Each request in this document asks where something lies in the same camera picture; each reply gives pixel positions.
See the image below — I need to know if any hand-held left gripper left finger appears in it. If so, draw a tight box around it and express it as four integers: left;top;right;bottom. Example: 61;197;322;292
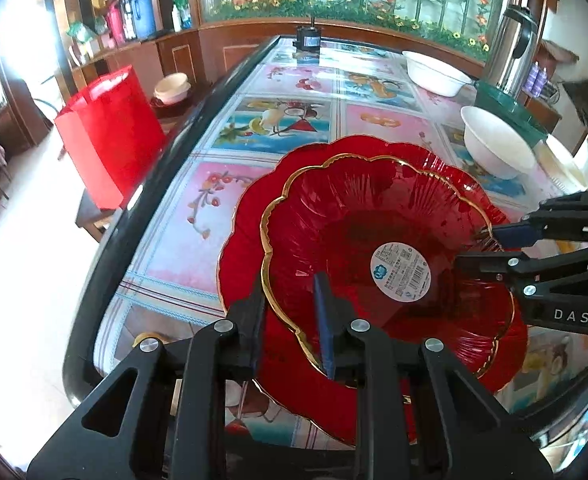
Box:
26;275;269;480

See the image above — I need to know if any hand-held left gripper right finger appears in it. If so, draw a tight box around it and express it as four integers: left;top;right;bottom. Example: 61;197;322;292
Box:
313;271;554;480

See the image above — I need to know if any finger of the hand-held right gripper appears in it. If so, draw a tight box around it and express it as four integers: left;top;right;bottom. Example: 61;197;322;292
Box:
454;244;588;311
478;185;588;251

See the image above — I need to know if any large red gold-rimmed plate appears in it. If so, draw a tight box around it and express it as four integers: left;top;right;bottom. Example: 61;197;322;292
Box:
217;135;529;446

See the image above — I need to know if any small red gold-rimmed plate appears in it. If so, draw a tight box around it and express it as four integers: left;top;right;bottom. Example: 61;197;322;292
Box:
260;154;517;381

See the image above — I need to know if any green plate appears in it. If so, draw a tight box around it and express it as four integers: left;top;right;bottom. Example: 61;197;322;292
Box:
474;80;549;148

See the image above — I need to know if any white bowl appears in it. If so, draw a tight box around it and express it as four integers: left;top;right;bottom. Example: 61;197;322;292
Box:
460;106;538;181
402;51;473;98

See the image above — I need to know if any fruit print tablecloth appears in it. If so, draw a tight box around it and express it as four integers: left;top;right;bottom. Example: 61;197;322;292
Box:
94;40;588;451

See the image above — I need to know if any stainless steel thermos jug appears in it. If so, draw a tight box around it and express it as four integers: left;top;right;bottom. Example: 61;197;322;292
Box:
481;4;539;96

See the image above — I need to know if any wooden stool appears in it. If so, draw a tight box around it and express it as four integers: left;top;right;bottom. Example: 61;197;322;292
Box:
74;190;125;243

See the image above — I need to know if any dark wooden side table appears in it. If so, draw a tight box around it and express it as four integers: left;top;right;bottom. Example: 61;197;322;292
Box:
149;95;202;136

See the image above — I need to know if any dark red plate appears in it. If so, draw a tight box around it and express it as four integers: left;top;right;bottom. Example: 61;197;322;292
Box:
149;97;195;118

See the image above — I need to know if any red gift bag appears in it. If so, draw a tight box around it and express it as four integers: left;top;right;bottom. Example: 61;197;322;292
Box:
54;66;167;211

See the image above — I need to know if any cream bowl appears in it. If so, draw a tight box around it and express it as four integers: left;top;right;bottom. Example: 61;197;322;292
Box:
153;91;192;107
154;72;191;97

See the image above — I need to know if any wooden cabinet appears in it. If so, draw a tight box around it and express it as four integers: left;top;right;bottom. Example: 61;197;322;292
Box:
69;25;279;111

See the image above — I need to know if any small black motor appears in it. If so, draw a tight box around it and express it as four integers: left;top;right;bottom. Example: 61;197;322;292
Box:
294;17;323;52

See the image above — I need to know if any pink thermos jug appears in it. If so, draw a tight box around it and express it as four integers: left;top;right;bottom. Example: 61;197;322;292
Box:
106;2;127;46

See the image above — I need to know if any blue thermos jug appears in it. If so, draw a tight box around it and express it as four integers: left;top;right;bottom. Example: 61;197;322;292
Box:
133;0;157;40

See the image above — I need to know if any black thermos jug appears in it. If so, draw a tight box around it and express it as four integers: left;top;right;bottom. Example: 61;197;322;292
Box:
119;0;139;42

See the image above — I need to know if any green packet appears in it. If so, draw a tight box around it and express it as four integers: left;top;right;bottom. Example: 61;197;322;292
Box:
66;20;97;46

